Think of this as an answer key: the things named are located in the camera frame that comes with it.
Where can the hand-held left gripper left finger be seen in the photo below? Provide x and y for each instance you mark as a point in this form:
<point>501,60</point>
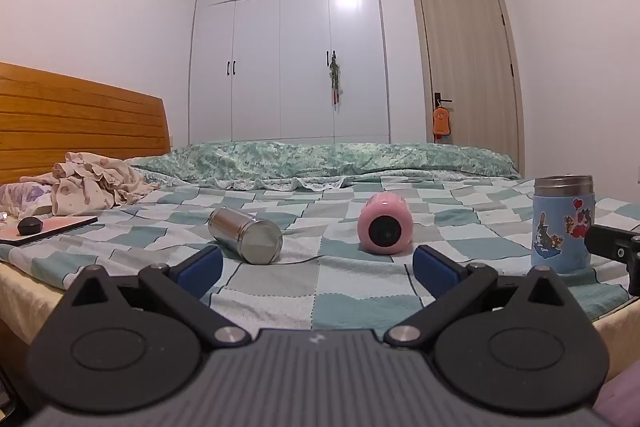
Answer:
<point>202,269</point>

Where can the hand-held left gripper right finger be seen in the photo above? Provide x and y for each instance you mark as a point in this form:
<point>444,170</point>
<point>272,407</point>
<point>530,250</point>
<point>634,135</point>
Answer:
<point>432,269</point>

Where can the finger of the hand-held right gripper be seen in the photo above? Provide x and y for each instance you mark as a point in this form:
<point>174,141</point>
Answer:
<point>607,241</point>

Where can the stainless steel cup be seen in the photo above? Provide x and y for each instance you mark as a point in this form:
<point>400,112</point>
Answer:
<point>245,237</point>

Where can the pink cup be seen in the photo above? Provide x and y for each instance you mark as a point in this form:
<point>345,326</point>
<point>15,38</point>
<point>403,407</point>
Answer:
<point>385,224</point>

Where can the blue cartoon sticker cup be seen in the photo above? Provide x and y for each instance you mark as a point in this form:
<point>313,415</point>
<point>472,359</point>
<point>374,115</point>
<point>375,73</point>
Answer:
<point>562,227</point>

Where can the checkered bed sheet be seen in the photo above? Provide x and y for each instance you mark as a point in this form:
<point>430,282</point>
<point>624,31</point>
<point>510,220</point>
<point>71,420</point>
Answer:
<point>320,282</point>

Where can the pink cloth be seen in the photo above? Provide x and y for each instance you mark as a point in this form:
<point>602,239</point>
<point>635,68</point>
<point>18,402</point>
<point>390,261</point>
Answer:
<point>620,402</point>

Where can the beige dotted clothing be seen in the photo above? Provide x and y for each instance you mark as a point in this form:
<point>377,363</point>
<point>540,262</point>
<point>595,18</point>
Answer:
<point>95,184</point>

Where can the pink mouse pad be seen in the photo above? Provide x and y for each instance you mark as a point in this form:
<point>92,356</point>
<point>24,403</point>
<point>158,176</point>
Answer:
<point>65,227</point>

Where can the orange hanging tag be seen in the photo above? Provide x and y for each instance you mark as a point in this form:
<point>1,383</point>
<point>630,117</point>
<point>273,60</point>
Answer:
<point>441,123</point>

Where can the green floral duvet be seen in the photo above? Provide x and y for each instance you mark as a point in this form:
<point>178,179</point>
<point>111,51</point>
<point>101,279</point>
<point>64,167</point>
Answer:
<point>310,162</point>

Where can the black computer mouse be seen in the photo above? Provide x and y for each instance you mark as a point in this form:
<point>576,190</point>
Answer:
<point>30,226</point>

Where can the wooden headboard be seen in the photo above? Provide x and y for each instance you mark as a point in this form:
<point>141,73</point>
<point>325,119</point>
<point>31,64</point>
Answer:
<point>75,127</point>

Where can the purple patterned pillow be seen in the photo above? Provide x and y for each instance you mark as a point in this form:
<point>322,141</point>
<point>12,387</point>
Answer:
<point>25,197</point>

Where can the beige wooden door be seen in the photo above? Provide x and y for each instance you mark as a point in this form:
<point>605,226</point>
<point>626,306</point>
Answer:
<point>467,72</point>

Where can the green hanging ornament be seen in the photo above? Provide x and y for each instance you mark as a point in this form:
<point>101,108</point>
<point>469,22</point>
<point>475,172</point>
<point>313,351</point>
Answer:
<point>334,74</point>

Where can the white wardrobe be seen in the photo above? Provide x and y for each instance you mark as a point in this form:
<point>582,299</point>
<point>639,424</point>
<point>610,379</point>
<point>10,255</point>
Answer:
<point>285,47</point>

